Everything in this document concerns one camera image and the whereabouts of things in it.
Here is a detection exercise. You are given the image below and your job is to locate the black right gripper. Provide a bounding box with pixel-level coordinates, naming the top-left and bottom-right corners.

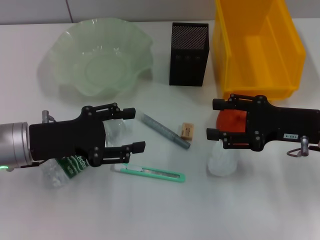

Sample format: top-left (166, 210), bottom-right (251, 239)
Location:
top-left (206, 93), bottom-right (320, 153)

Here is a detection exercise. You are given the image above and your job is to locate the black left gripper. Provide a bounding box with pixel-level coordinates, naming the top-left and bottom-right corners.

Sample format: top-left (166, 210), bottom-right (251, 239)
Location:
top-left (29, 101), bottom-right (146, 168)

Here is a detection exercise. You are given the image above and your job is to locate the red tomato-like ball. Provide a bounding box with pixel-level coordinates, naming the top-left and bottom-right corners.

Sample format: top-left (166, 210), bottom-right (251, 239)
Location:
top-left (216, 109), bottom-right (248, 146)

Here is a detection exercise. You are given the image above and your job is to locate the white paper ball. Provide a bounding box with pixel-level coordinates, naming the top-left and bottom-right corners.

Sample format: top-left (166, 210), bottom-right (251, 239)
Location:
top-left (206, 139), bottom-right (238, 177)

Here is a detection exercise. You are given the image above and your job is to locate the clear green-label water bottle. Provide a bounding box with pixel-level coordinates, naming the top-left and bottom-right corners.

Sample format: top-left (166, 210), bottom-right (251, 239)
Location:
top-left (39, 117), bottom-right (135, 190)

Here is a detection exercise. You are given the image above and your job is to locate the grey marker pen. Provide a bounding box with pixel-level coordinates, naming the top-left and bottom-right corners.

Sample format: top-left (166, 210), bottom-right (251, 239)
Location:
top-left (138, 111), bottom-right (192, 151)

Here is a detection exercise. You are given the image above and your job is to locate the tan eraser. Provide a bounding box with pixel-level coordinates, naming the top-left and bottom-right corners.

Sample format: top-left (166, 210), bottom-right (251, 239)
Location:
top-left (177, 122), bottom-right (195, 141)

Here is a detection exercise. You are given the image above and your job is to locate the green utility knife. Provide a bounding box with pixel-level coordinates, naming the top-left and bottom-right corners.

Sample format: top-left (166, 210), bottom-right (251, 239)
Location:
top-left (111, 163), bottom-right (187, 183)

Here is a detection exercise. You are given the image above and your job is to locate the black mesh pen holder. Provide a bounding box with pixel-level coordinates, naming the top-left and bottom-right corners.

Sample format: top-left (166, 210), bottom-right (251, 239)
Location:
top-left (168, 22), bottom-right (210, 87)

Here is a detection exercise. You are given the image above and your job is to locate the green wavy glass fruit plate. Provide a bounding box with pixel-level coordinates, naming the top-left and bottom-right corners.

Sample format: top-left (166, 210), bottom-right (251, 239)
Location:
top-left (37, 19), bottom-right (155, 98)

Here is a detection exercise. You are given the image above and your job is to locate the yellow plastic bin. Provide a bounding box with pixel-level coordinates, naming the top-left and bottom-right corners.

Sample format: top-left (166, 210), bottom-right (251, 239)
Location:
top-left (213, 0), bottom-right (307, 101)

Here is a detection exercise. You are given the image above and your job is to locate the left arm connector cable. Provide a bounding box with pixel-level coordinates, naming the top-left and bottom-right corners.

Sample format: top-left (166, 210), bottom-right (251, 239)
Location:
top-left (41, 109), bottom-right (58, 125)

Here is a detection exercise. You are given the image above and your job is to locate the arm connector cable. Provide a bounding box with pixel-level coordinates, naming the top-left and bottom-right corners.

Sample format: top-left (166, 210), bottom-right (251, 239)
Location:
top-left (41, 109), bottom-right (58, 125)
top-left (286, 136), bottom-right (320, 158)

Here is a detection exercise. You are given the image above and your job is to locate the right arm connector cable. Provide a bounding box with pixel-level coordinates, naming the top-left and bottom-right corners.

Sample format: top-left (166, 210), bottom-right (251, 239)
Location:
top-left (286, 136), bottom-right (320, 158)

